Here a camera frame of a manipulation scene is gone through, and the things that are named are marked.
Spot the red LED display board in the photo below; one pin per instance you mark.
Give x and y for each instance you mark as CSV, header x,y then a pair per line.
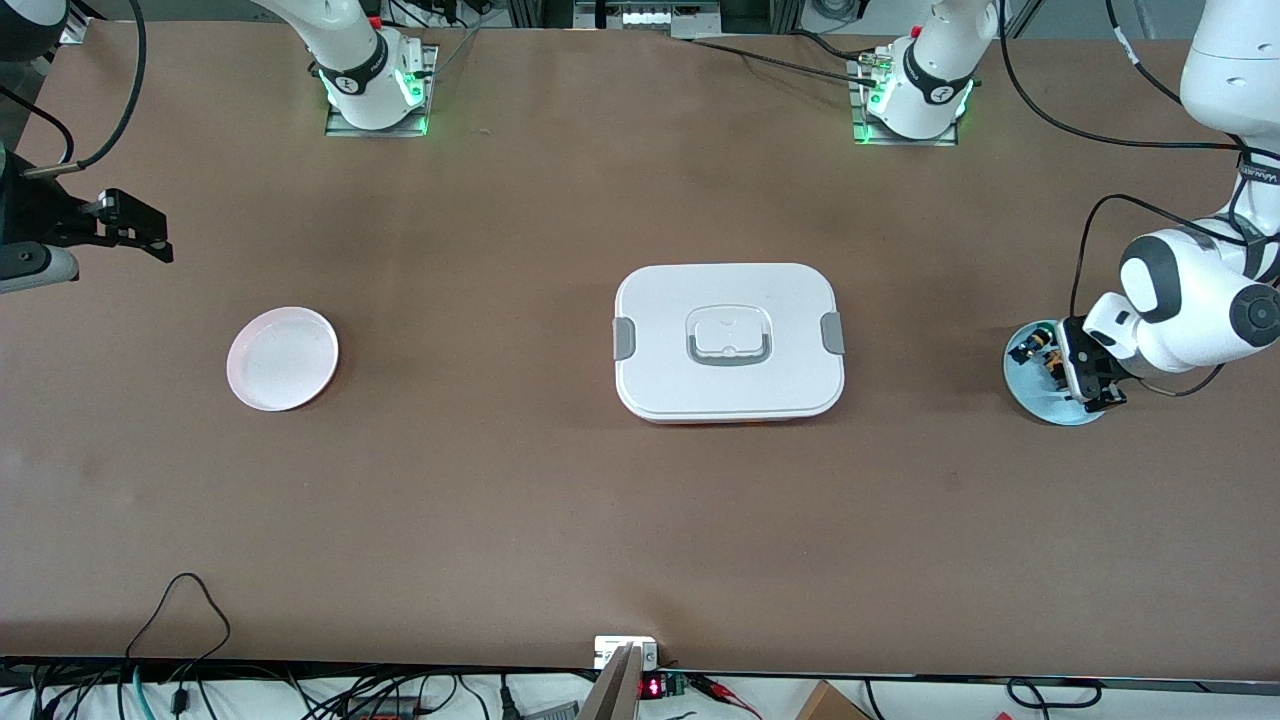
x,y
652,688

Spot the green push-button switch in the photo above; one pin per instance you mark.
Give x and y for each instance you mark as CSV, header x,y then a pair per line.
x,y
1030,344

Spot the white lidded lunch box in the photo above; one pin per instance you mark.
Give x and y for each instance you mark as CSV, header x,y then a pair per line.
x,y
730,300

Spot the red clip lead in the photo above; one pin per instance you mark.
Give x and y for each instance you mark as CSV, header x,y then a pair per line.
x,y
720,690

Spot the pink round plate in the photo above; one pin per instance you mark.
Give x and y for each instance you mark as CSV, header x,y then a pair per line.
x,y
283,359

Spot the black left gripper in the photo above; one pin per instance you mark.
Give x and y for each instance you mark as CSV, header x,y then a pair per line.
x,y
1056,352

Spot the orange push-button switch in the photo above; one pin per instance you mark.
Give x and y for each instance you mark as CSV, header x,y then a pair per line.
x,y
1053,368

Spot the brown cardboard piece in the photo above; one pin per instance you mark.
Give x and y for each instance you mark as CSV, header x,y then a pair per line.
x,y
828,705

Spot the white power strip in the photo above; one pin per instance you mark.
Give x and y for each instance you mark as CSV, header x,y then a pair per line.
x,y
650,15

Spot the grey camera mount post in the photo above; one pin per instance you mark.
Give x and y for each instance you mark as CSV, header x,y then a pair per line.
x,y
615,690

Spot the light blue round plate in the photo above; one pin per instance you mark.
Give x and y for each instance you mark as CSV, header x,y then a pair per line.
x,y
1030,398

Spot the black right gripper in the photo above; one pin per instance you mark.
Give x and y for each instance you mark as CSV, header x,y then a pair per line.
x,y
40,213

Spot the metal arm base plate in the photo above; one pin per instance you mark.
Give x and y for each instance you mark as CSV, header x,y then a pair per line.
x,y
432,70
905,142

